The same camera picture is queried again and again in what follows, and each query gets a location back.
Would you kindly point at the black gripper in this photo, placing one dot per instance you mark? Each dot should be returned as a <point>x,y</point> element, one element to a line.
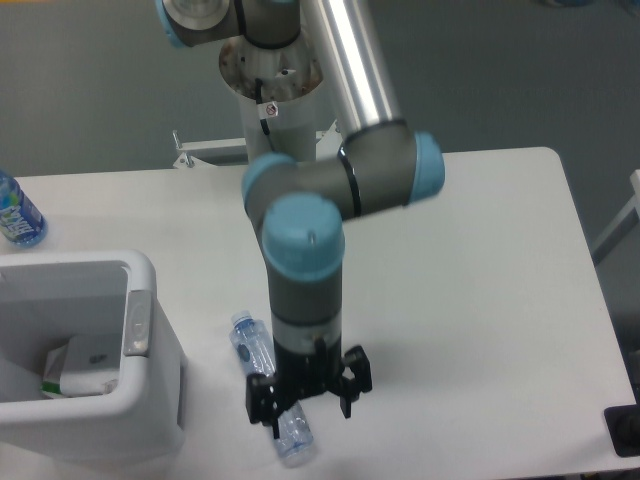
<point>302,376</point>

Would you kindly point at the clear crushed plastic bottle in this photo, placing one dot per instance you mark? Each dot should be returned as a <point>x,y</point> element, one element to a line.
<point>253,344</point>

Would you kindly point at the white and green paper carton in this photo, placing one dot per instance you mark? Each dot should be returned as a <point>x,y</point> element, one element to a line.
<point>87,365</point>

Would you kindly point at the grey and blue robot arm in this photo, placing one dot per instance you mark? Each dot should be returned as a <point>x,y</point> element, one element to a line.
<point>298,208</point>

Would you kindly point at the white plastic trash can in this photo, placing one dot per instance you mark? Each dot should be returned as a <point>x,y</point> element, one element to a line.
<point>47,298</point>

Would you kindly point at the black device at table edge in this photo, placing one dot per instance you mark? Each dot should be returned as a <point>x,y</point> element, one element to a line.
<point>623,426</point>

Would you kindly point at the blue labelled water bottle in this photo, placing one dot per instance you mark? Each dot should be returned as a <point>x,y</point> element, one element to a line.
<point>22,224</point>

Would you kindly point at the white metal frame bracket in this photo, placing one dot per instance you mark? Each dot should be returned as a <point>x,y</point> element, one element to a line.
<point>221,152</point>

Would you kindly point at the white frame leg right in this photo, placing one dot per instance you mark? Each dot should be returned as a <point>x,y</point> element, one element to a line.
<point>621,225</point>

